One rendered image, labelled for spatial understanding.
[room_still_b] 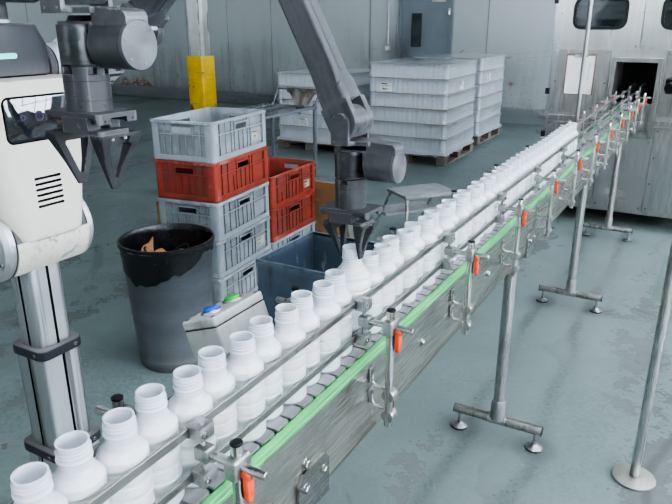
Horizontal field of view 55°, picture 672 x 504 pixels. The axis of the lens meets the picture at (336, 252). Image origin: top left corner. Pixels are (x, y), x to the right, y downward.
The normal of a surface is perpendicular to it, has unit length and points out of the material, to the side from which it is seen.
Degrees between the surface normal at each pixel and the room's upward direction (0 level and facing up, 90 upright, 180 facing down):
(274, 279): 90
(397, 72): 90
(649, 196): 90
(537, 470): 0
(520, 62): 90
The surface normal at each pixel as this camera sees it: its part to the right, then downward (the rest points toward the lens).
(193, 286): 0.70, 0.29
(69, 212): 0.87, 0.16
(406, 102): -0.47, 0.29
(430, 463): 0.00, -0.94
